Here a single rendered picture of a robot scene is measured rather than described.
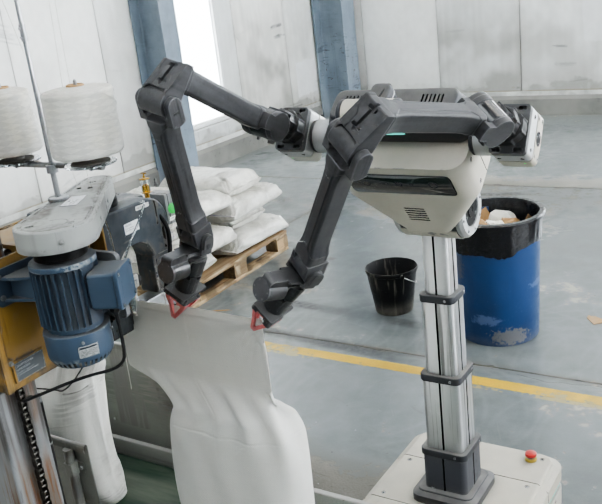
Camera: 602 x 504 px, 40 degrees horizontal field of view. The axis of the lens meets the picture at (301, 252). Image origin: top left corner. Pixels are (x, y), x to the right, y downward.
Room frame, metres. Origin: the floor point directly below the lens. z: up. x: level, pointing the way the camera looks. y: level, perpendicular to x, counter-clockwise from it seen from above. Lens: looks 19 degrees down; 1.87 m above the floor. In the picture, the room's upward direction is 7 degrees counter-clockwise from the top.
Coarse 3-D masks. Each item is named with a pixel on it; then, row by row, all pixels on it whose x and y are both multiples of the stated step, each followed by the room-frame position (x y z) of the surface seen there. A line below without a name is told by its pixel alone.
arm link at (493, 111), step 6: (486, 102) 1.80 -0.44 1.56; (492, 102) 1.80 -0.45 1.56; (498, 102) 1.83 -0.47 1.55; (480, 108) 1.79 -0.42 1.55; (486, 108) 1.78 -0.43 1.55; (492, 108) 1.78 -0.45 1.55; (498, 108) 1.79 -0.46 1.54; (504, 108) 1.82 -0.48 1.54; (486, 114) 1.77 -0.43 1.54; (492, 114) 1.77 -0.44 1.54; (498, 114) 1.77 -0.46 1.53; (504, 114) 1.78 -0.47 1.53; (510, 114) 1.80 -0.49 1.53; (492, 120) 1.76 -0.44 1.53; (516, 120) 1.81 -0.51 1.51
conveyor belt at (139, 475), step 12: (120, 456) 2.49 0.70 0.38; (132, 468) 2.41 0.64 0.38; (144, 468) 2.40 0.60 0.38; (156, 468) 2.39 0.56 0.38; (168, 468) 2.38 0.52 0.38; (132, 480) 2.34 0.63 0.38; (144, 480) 2.33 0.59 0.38; (156, 480) 2.32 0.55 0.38; (168, 480) 2.31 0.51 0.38; (132, 492) 2.27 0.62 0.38; (144, 492) 2.26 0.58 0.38; (156, 492) 2.25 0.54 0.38; (168, 492) 2.25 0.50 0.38
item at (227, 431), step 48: (144, 336) 2.11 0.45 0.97; (192, 336) 2.00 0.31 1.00; (240, 336) 1.91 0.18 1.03; (192, 384) 2.01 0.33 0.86; (240, 384) 1.92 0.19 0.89; (192, 432) 1.94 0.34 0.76; (240, 432) 1.85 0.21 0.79; (288, 432) 1.85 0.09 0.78; (192, 480) 1.94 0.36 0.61; (240, 480) 1.85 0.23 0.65; (288, 480) 1.81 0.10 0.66
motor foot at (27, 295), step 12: (12, 264) 1.81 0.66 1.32; (24, 264) 1.84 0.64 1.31; (0, 276) 1.77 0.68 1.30; (12, 276) 1.78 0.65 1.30; (24, 276) 1.77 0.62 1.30; (0, 288) 1.77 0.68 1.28; (12, 288) 1.79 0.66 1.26; (24, 288) 1.77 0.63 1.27; (0, 300) 1.77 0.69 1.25; (12, 300) 1.77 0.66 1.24; (24, 300) 1.76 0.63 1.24
